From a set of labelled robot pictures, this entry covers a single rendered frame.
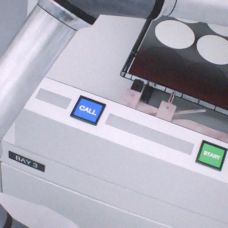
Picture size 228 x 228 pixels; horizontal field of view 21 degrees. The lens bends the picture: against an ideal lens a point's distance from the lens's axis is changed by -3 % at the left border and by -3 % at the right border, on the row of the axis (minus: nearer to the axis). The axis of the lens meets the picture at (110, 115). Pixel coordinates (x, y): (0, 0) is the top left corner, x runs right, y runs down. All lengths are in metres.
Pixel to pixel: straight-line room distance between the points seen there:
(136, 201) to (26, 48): 0.48
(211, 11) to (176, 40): 0.57
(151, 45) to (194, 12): 0.55
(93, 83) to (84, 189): 0.26
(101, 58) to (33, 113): 0.35
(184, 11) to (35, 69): 0.27
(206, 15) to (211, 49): 0.57
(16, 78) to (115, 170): 0.35
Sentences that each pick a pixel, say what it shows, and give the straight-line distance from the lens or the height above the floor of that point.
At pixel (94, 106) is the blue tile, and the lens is 1.24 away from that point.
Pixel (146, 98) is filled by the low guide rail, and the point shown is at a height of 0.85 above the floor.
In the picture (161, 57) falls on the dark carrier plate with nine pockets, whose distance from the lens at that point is 1.45.
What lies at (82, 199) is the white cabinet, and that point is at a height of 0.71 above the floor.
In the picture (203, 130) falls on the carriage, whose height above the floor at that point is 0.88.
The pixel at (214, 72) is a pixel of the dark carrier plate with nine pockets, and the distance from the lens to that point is 1.46.
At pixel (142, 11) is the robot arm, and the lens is 0.91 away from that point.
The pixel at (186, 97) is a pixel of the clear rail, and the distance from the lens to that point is 1.39.
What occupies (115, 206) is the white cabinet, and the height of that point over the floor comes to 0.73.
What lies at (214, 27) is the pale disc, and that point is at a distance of 1.57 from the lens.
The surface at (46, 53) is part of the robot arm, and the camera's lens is 1.02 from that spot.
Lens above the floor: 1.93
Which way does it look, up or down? 51 degrees down
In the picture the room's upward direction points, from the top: 12 degrees clockwise
